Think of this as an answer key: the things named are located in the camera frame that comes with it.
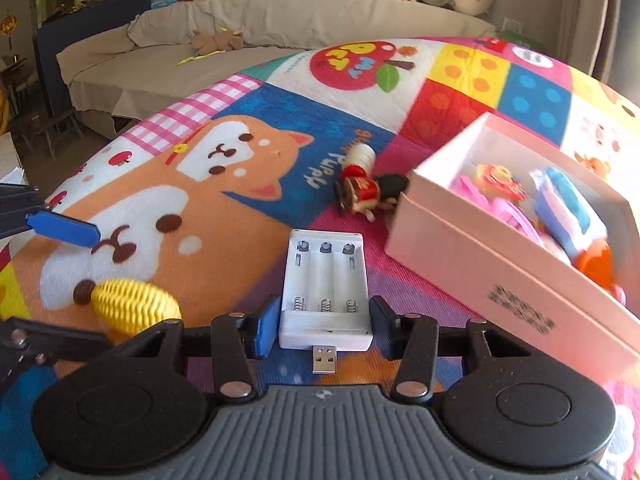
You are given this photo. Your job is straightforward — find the wooden stool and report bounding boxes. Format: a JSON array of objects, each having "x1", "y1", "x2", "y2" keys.
[{"x1": 10, "y1": 107, "x2": 83, "y2": 158}]

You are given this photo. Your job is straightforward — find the beige covered sofa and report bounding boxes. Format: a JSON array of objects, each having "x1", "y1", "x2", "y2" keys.
[{"x1": 55, "y1": 0, "x2": 501, "y2": 136}]

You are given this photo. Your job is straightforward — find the white battery charger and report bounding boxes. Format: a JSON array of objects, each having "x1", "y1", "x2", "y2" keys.
[{"x1": 278, "y1": 228, "x2": 373, "y2": 375}]

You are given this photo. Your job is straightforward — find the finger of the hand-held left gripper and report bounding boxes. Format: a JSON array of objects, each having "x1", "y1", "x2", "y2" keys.
[
  {"x1": 0, "y1": 316, "x2": 110, "y2": 396},
  {"x1": 0, "y1": 185, "x2": 101, "y2": 248}
]

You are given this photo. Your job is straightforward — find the blue tissue packet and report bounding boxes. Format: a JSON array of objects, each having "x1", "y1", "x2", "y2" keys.
[{"x1": 530, "y1": 166, "x2": 608, "y2": 261}]

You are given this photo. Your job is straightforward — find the colourful cartoon play mat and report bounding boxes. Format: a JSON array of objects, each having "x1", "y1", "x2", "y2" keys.
[{"x1": 0, "y1": 36, "x2": 640, "y2": 480}]

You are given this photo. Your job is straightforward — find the small white cylinder toy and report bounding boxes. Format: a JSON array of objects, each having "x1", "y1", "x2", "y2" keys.
[{"x1": 342, "y1": 142, "x2": 376, "y2": 171}]

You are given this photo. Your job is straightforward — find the small orange toy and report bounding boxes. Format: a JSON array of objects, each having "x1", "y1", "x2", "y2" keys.
[{"x1": 572, "y1": 240, "x2": 616, "y2": 291}]

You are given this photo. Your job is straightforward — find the beige curtain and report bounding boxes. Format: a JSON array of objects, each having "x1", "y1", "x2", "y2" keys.
[{"x1": 590, "y1": 0, "x2": 626, "y2": 81}]

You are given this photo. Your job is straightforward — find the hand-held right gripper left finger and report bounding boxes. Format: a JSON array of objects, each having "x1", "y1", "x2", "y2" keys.
[{"x1": 107, "y1": 294, "x2": 282, "y2": 406}]

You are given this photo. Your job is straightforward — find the brown teddy plush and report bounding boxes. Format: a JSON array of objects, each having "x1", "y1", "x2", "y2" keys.
[{"x1": 191, "y1": 29, "x2": 244, "y2": 56}]

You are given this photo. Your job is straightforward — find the pink plastic basket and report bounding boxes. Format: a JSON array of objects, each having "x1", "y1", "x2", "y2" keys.
[{"x1": 450, "y1": 175, "x2": 546, "y2": 248}]

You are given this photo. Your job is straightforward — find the yellow honeycomb toy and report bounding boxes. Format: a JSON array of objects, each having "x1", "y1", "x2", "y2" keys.
[{"x1": 90, "y1": 279, "x2": 182, "y2": 337}]

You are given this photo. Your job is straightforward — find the pink cardboard box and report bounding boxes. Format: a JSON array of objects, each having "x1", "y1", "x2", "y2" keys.
[{"x1": 385, "y1": 111, "x2": 640, "y2": 386}]

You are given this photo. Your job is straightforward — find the white paper stack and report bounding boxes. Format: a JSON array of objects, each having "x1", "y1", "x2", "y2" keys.
[{"x1": 0, "y1": 132, "x2": 26, "y2": 186}]

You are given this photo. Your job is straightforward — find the round pink cartoon toy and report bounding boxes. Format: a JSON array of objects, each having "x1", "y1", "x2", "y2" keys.
[{"x1": 475, "y1": 162, "x2": 528, "y2": 201}]

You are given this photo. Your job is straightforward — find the red black figurine toy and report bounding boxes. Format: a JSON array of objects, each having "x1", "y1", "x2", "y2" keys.
[{"x1": 334, "y1": 172, "x2": 411, "y2": 221}]

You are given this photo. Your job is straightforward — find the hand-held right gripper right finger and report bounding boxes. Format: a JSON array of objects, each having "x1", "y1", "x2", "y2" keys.
[{"x1": 369, "y1": 296, "x2": 538, "y2": 403}]

